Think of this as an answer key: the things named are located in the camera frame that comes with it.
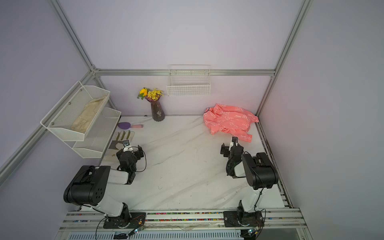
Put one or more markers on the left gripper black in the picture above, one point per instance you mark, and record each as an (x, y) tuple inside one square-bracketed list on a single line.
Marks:
[(127, 153)]

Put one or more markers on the white mesh upper shelf bin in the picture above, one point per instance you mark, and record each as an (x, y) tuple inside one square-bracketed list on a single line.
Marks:
[(60, 118)]

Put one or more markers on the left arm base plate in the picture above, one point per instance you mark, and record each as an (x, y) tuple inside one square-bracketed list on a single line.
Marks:
[(133, 221)]

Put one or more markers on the dark glass vase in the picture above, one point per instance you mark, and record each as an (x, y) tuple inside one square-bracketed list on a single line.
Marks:
[(157, 111)]

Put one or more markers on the white mesh shelf bin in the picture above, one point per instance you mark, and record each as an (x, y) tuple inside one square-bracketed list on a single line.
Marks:
[(98, 138), (60, 118)]

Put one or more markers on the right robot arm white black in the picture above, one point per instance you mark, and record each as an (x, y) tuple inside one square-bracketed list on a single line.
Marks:
[(261, 176)]

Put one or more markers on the pink hooded jacket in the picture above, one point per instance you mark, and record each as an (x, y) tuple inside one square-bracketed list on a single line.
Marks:
[(231, 120)]

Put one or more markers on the beige green work glove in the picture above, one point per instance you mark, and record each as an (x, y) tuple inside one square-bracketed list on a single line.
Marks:
[(116, 144)]

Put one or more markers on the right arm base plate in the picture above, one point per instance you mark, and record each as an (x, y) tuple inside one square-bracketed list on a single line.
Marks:
[(235, 219)]

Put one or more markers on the beige cloth in bin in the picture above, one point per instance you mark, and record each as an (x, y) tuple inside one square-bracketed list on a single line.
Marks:
[(84, 120)]

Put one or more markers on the yellow flower bouquet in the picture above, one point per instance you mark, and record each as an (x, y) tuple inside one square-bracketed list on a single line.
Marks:
[(150, 95)]

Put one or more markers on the white wire wall basket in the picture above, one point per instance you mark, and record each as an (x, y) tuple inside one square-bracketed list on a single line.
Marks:
[(189, 80)]

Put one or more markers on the white mesh lower shelf bin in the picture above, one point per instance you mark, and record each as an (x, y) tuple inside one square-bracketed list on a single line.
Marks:
[(98, 138)]

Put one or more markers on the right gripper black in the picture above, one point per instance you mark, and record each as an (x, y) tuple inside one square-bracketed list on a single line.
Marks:
[(234, 146)]

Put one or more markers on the purple pink hairbrush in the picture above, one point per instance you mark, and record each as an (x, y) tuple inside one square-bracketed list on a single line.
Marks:
[(127, 126)]

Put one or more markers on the aluminium rail front frame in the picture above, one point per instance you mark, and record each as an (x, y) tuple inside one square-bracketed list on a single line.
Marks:
[(186, 220)]

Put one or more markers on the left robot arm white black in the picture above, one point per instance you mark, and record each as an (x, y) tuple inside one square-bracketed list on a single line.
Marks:
[(88, 187)]

